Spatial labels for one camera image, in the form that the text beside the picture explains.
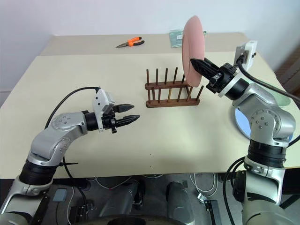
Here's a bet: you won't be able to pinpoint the wooden dish rack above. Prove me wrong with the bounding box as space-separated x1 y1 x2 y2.
144 67 204 109

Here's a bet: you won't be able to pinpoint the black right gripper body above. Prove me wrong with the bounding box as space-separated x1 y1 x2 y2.
206 63 238 95

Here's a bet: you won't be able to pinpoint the small grey block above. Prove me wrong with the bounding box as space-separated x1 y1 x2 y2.
52 188 68 203

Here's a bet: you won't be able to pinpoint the orange black pliers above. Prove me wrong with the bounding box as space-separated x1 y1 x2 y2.
115 37 145 49

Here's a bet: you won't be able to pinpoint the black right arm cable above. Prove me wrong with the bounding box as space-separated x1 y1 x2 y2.
235 52 300 101

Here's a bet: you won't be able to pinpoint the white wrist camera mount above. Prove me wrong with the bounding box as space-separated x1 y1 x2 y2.
91 88 116 134
217 40 258 98

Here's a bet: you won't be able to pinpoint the brown wooden furniture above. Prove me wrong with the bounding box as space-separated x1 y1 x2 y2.
276 45 300 95

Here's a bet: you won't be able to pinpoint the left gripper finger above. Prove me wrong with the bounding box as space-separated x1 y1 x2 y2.
116 114 141 126
117 103 135 113

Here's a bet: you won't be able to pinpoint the white floor cable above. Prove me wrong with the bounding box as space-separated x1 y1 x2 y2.
189 172 218 195
88 175 133 191

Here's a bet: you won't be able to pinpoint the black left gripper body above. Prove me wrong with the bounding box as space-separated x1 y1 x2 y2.
101 105 123 135

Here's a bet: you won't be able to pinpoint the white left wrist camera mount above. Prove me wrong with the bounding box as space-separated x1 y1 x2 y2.
91 88 116 134

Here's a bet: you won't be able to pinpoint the wide dark rounded base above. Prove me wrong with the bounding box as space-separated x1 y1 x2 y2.
88 210 196 225

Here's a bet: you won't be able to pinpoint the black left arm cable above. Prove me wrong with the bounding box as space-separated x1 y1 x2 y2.
44 86 100 129

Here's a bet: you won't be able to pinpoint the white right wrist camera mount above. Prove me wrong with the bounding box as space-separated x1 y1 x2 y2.
217 40 258 98

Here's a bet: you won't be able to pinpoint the blue plate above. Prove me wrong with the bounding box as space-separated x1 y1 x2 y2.
235 106 253 139

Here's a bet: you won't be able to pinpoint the green paper packet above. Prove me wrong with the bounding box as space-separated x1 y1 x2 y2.
168 30 207 49

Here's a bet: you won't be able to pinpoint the dark rounded shape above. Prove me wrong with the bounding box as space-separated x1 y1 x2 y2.
102 181 146 213
165 181 195 219

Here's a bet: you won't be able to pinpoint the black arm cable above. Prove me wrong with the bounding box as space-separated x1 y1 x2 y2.
235 52 300 101
44 86 100 129

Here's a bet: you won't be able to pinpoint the black flat bar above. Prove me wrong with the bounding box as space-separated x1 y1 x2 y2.
203 198 222 225

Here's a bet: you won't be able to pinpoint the green plate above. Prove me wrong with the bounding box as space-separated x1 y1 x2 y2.
267 86 293 107

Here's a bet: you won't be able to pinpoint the black zip tie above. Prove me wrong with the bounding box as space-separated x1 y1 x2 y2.
58 161 79 169

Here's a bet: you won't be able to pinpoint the pink plate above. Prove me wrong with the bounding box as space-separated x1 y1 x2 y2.
181 15 206 88

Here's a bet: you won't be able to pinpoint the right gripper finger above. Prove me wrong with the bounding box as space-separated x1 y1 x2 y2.
203 57 221 72
190 58 220 80

